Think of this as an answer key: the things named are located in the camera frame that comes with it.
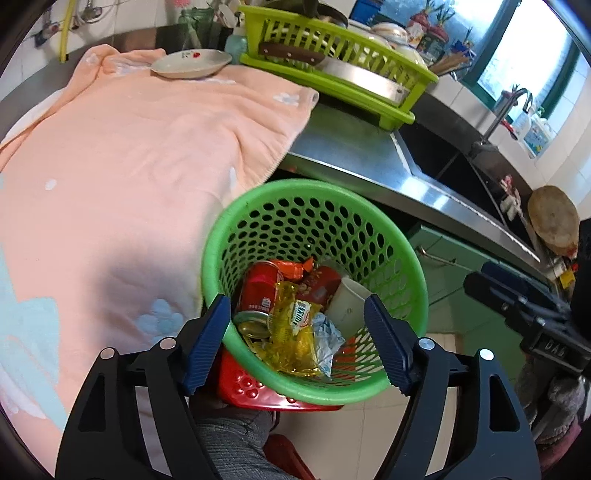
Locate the red snack bag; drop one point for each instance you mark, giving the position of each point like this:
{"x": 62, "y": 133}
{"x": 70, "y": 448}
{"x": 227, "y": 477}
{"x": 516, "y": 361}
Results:
{"x": 319, "y": 286}

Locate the red drink can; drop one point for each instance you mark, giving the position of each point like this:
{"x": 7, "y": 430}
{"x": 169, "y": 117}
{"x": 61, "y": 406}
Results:
{"x": 256, "y": 300}

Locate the grey gloved right hand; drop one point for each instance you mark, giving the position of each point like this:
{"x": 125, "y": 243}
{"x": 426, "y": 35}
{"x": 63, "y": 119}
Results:
{"x": 556, "y": 404}

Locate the white plate red mark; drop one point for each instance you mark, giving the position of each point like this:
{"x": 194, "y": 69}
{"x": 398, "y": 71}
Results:
{"x": 190, "y": 64}

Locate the yellow plastic wrapper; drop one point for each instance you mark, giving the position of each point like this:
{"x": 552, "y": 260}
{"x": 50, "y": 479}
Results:
{"x": 290, "y": 348}

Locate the lime green dish rack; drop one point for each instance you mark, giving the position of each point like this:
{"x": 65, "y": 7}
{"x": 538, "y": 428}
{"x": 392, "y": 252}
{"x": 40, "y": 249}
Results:
{"x": 279, "y": 26}

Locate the white paper cup green logo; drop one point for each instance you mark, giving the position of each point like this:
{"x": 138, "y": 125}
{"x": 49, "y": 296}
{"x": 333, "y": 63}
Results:
{"x": 346, "y": 308}

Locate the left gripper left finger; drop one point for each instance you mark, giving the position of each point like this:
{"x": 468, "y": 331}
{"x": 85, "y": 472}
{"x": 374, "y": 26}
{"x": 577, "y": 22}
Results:
{"x": 103, "y": 437}

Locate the grey trouser leg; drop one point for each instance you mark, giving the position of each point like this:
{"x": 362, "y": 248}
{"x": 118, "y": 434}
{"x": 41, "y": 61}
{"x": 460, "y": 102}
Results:
{"x": 234, "y": 440}

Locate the wall water valve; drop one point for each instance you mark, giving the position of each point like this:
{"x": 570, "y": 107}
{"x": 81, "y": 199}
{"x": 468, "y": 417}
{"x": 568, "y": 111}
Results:
{"x": 45, "y": 33}

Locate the round wooden cutting board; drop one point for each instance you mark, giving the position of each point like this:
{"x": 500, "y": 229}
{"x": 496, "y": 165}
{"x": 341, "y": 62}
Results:
{"x": 555, "y": 220}

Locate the sink faucet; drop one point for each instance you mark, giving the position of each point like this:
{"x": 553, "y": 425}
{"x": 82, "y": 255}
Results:
{"x": 505, "y": 103}

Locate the white blue paper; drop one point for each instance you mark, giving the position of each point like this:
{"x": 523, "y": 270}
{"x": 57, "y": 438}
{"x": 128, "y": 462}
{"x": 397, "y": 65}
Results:
{"x": 328, "y": 341}

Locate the orange snack wrapper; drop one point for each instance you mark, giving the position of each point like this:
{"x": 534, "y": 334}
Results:
{"x": 294, "y": 271}

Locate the pink flower towel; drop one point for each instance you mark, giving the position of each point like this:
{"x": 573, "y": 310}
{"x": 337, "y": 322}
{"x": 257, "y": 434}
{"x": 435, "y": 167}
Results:
{"x": 107, "y": 196}

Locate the red plastic stool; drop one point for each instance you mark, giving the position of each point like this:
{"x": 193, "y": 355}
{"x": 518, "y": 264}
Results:
{"x": 238, "y": 388}

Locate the chopsticks bundle in holder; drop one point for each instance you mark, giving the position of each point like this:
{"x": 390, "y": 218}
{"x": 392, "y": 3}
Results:
{"x": 450, "y": 63}

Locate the green cabinet drawer handle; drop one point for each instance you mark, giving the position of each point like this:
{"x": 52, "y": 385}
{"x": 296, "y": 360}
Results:
{"x": 448, "y": 262}

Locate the green plastic trash basket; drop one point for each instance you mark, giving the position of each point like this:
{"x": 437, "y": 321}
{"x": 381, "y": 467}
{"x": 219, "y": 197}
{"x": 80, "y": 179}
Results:
{"x": 313, "y": 235}

